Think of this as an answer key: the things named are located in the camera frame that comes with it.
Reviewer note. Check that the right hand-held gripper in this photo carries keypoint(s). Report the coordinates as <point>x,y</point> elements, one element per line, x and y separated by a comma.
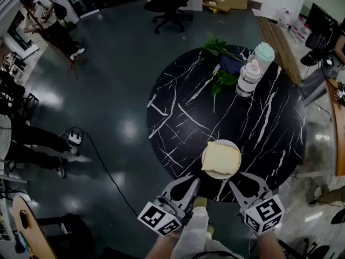
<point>265,216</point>

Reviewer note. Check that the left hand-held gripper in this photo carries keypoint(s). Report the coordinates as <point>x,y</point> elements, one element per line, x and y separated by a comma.
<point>159,218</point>

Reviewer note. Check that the white round plate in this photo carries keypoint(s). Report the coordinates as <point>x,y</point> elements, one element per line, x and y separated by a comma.
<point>215,174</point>

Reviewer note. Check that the yellow sponge cake slice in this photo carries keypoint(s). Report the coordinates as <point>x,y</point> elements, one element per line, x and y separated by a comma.
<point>221,158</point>

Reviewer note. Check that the person's right forearm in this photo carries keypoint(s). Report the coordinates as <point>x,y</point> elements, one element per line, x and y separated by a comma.
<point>269,248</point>

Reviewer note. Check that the person's beige shoe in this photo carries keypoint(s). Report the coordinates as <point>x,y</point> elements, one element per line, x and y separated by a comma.
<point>200,202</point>

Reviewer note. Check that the person's white trouser leg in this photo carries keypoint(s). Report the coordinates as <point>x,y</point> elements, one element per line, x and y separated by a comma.
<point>196,236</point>

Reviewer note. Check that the black marble round table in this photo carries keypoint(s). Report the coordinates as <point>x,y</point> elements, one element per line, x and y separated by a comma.
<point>202,112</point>

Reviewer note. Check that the brown wooden desk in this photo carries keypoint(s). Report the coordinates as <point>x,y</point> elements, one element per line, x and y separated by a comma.
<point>340,133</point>

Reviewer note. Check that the clear bottle with pink lid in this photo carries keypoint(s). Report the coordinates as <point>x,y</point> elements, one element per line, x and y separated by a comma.
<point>248,81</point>

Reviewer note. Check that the green leafy plant sprig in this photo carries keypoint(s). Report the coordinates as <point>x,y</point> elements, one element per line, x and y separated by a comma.
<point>225,80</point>

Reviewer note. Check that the white power strip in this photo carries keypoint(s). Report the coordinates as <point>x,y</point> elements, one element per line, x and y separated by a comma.
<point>75,138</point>

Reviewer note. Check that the black chair with round seat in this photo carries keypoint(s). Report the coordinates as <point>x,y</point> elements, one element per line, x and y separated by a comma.
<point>67,236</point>

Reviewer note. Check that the dark blue cloth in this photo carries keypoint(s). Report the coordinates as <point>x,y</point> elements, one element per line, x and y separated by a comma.
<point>231,65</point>

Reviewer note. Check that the hand-held gripper on desk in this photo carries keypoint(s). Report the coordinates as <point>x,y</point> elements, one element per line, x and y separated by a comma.
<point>340,94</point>

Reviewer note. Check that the white cup with green lid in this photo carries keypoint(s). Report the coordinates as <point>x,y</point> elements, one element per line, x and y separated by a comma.
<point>264,57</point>

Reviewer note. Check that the slatted wooden bench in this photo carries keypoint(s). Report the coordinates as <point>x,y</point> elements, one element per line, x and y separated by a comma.
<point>283,47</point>

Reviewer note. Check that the oval light wooden table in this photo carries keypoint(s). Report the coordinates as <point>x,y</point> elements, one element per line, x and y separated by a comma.
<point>29,233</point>

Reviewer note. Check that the small black device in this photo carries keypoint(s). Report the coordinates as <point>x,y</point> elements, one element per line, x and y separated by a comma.
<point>23,219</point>

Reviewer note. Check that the clear water jug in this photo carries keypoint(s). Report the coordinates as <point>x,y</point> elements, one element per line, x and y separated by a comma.
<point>301,31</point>
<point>285,19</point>

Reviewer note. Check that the black monitor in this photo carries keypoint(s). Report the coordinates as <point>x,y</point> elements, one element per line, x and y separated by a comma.
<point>320,17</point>

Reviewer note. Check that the flat cardboard pieces on floor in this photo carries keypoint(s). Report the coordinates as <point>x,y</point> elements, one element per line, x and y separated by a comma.
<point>215,7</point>

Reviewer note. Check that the black office chair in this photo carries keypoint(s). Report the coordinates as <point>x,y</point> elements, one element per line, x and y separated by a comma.
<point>169,1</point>

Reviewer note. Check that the red tripod pole stand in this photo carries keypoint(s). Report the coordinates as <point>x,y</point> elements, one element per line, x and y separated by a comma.
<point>54,40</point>

